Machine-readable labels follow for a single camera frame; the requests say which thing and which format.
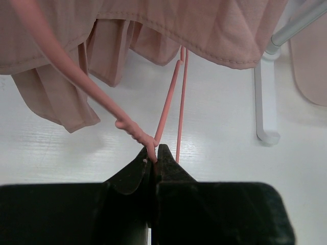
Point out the white metal clothes rack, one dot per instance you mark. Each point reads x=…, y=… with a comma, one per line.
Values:
x=310, y=20

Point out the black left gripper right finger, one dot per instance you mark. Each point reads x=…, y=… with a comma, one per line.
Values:
x=167, y=170

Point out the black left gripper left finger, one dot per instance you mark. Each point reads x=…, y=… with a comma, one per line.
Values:
x=129, y=178

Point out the dusty pink garment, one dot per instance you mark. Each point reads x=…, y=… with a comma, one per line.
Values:
x=97, y=35

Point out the white plastic basket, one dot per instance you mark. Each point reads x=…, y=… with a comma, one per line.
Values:
x=309, y=66

